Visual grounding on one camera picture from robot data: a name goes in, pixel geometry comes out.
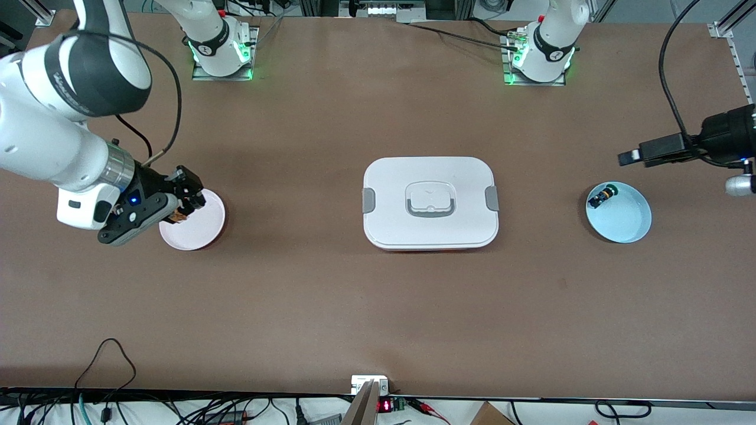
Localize black coiled floor cable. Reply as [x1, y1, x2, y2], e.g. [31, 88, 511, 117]
[595, 400, 652, 419]

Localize black looped table cable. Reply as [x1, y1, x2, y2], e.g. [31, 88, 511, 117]
[74, 338, 137, 393]

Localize white bracket plate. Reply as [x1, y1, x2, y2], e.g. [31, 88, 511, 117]
[351, 375, 389, 396]

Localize black power adapter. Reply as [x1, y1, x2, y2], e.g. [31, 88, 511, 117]
[201, 410, 249, 425]

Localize aluminium camera mount bar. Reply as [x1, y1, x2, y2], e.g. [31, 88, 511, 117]
[341, 381, 380, 425]

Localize light blue round plate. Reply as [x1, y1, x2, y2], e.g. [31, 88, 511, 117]
[585, 181, 653, 244]

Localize black base power cable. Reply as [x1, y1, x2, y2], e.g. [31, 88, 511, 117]
[408, 18, 520, 49]

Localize white power strip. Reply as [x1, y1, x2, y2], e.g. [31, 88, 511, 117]
[366, 2, 427, 17]

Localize brown cardboard piece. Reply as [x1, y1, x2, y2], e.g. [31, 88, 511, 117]
[470, 401, 514, 425]

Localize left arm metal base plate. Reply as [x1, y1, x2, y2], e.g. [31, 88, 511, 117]
[502, 32, 566, 87]

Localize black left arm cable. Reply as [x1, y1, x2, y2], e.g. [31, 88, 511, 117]
[659, 0, 746, 169]

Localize pink round plate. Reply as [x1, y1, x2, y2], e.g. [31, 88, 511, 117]
[158, 188, 226, 251]

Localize red clip lead wire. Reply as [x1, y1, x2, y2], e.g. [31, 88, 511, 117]
[413, 400, 451, 423]

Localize aluminium frame profile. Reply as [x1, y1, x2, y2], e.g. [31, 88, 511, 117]
[708, 0, 756, 113]

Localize white lidded storage box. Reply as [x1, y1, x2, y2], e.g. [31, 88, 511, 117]
[361, 156, 500, 253]

